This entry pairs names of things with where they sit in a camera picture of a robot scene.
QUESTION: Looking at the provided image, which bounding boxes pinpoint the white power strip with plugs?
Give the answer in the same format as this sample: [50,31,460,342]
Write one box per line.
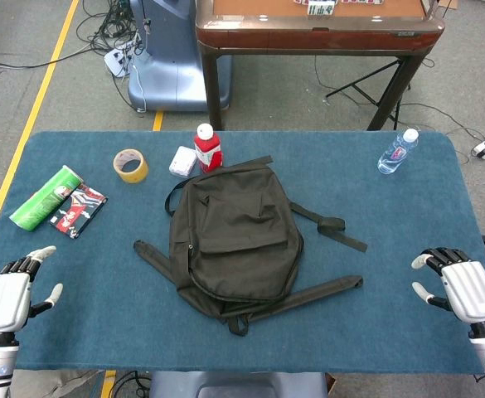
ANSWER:
[103,39,143,79]

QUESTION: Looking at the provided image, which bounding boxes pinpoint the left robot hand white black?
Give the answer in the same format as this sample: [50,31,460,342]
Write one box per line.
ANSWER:
[0,245,64,335]

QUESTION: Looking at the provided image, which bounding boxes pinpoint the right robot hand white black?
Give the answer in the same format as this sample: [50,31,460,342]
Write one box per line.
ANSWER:
[410,247,485,329]

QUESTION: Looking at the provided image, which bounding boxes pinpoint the black backpack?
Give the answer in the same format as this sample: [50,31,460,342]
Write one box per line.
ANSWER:
[133,155,368,337]

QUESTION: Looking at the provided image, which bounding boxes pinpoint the small white plastic box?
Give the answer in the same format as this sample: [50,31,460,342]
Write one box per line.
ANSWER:
[168,145,198,178]

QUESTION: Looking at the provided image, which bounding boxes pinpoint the white hanging cable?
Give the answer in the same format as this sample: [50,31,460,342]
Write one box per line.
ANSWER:
[130,24,148,114]

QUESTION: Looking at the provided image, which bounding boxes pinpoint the black cable bundle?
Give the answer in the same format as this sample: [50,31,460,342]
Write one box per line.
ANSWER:
[78,0,143,57]

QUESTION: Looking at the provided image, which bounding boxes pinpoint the red-print mahjong tile row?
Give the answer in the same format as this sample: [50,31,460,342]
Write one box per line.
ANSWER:
[293,0,385,7]

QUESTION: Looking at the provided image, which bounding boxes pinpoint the green-print mahjong tiles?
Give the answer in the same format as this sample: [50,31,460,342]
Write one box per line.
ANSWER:
[307,0,337,17]

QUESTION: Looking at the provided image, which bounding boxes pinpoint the blue grey machine base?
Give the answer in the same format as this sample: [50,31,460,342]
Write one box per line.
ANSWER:
[127,0,233,113]

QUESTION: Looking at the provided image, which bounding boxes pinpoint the black red snack package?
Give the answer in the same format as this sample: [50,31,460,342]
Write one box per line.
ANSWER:
[49,184,109,240]

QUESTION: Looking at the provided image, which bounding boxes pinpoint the green chips can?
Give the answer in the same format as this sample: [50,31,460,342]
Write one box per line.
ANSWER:
[8,164,84,232]

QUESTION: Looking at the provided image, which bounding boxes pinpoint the blue table cloth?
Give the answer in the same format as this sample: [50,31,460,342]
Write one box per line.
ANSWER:
[0,130,485,376]

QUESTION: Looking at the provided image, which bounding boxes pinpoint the brown mahjong table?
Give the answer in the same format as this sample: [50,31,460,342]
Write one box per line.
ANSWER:
[195,0,446,132]

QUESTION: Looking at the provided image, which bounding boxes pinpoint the red juice bottle white cap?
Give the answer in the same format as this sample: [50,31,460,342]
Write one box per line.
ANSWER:
[193,123,224,174]

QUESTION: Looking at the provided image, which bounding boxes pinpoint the clear water bottle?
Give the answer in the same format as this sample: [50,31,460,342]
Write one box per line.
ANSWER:
[376,128,420,175]

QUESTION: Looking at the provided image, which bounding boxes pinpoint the long black floor cable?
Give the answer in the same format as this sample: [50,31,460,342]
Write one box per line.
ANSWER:
[0,43,102,70]

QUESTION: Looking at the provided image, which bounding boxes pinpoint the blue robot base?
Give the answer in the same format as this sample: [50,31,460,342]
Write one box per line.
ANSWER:
[148,371,329,398]

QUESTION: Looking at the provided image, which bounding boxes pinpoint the thin black floor cable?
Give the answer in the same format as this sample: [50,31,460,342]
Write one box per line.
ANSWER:
[313,56,485,157]

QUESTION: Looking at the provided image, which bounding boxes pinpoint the yellow tape roll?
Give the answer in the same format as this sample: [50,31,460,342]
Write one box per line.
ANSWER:
[113,148,149,184]

